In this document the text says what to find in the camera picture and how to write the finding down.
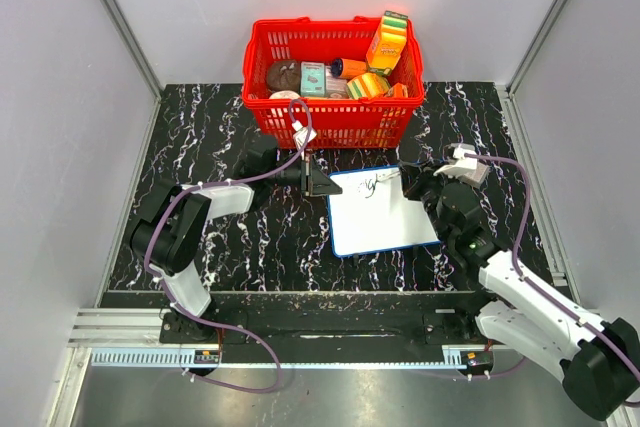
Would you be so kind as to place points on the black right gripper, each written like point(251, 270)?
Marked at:
point(423, 176)

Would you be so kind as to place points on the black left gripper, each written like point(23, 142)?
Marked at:
point(314, 181)

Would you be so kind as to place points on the black whiteboard marker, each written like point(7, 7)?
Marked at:
point(388, 176)

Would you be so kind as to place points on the blue framed whiteboard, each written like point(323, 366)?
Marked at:
point(371, 216)

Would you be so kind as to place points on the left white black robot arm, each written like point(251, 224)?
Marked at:
point(173, 255)

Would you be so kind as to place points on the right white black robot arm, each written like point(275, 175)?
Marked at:
point(595, 361)

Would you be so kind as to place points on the pink white eraser box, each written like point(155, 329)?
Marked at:
point(476, 178)

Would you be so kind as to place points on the red plastic shopping basket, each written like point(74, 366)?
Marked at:
point(339, 123)

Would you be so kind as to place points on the orange snack packet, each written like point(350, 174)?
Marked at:
point(398, 90)

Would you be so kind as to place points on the pink white small box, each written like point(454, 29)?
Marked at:
point(335, 88)

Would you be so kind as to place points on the white round lid container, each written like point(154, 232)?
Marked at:
point(284, 95)

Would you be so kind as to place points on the yellow green sponge pack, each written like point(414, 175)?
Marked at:
point(367, 86)

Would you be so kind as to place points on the teal small box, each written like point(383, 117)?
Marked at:
point(313, 79)

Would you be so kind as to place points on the brown round bread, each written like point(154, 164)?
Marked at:
point(284, 75)

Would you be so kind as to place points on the orange blue-capped bottle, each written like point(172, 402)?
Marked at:
point(348, 69)

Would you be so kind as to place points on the orange juice carton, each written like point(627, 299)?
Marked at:
point(387, 43)

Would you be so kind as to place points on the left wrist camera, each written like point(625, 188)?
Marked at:
point(302, 135)

